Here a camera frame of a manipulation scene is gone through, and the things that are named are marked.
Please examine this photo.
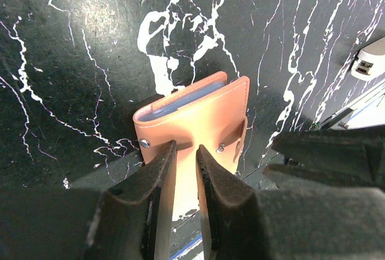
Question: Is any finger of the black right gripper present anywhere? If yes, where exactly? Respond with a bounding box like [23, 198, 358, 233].
[272, 127, 384, 167]
[263, 164, 384, 190]

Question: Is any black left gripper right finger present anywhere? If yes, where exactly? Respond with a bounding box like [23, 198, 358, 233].
[196, 146, 384, 259]

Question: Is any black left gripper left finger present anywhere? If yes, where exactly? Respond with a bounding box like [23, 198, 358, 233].
[1, 140, 177, 259]

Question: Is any pink leather card holder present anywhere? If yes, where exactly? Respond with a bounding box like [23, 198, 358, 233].
[133, 71, 250, 221]

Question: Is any small white flat device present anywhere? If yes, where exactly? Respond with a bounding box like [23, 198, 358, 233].
[350, 37, 385, 81]

